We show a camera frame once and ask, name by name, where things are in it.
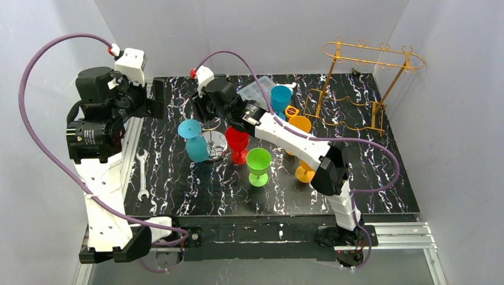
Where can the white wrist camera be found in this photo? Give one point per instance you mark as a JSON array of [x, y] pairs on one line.
[[130, 63], [203, 75]]

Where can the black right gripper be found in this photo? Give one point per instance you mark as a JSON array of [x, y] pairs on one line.
[[198, 108]]

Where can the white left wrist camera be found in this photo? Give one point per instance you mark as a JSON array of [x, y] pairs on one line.
[[130, 63]]

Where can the blue plastic goblet back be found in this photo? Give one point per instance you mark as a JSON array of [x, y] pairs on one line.
[[280, 99]]

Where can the chrome spiral glass rack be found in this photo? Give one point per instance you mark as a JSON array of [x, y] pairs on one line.
[[217, 145]]

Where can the white small tool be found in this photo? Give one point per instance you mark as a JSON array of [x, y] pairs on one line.
[[291, 86]]

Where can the green plastic goblet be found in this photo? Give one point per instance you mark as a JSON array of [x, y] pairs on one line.
[[258, 162]]

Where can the clear plastic parts box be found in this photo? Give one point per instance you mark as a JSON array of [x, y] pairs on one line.
[[252, 91]]

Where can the silver open-end wrench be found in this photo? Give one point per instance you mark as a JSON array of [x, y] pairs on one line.
[[143, 192]]

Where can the blue plastic goblet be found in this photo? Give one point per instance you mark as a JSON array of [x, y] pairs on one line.
[[195, 145], [280, 99]]

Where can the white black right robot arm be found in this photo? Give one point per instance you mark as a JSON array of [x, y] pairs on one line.
[[326, 159]]

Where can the orange plastic goblet near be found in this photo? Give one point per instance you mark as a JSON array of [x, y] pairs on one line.
[[304, 173]]

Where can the red plastic goblet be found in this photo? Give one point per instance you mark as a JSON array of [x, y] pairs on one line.
[[238, 142]]

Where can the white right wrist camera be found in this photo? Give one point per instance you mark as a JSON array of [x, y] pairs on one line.
[[203, 75]]

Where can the orange plastic goblet far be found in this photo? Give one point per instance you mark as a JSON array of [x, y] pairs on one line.
[[301, 122]]

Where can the yellow tape measure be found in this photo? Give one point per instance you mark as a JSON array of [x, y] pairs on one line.
[[291, 111]]

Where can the orange plastic goblet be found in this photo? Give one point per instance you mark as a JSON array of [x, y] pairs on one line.
[[301, 122], [304, 173]]

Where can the gold wire glass rack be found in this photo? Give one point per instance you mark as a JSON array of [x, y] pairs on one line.
[[348, 97]]

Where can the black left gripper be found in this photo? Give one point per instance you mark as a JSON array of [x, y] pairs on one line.
[[157, 97]]

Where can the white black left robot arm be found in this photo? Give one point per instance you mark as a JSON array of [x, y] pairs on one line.
[[95, 129]]

